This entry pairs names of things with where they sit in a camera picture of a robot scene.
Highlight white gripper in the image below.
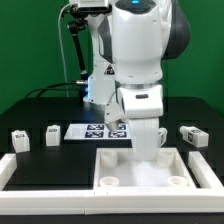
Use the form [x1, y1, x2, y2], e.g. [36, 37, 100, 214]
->
[128, 118, 159, 160]

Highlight white square tabletop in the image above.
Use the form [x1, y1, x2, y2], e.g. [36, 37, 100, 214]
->
[94, 148, 195, 188]

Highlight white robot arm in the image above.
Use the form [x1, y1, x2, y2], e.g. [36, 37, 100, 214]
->
[84, 0, 190, 160]

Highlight white U-shaped obstacle fence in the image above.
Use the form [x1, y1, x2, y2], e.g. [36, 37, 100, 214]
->
[0, 151, 224, 215]

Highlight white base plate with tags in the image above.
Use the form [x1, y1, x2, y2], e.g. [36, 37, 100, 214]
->
[64, 123, 130, 140]

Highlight black cables on table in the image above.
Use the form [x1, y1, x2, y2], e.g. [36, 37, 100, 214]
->
[25, 79, 90, 99]

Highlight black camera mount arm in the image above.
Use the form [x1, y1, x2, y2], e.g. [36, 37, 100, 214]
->
[67, 18, 89, 76]

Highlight camera on mount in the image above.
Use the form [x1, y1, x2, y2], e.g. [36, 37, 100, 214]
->
[69, 0, 110, 14]

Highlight grey cable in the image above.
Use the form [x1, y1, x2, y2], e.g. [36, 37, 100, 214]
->
[57, 3, 73, 98]

